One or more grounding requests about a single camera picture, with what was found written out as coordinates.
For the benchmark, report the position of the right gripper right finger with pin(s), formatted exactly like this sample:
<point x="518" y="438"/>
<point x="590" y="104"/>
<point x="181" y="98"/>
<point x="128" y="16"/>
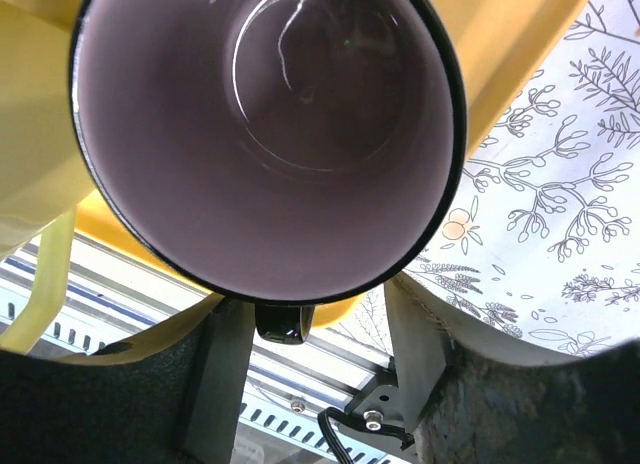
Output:
<point x="473" y="394"/>

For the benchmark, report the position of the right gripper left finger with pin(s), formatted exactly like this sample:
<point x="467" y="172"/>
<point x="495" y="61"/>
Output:
<point x="170" y="394"/>

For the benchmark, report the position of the purple mug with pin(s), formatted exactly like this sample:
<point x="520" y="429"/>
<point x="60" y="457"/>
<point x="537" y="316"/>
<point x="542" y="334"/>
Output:
<point x="286" y="153"/>

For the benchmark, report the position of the yellow serving tray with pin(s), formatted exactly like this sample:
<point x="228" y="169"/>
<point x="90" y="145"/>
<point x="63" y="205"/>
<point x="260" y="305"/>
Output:
<point x="500" y="43"/>

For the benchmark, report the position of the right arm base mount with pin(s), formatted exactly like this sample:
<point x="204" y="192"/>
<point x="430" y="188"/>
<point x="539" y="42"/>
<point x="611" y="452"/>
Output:
<point x="381" y="394"/>

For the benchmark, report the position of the aluminium frame rail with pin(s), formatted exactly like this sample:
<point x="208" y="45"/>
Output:
<point x="93" y="265"/>

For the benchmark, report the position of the white green-handled mug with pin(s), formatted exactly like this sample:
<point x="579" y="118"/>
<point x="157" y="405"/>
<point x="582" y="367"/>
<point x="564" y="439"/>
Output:
<point x="43" y="176"/>

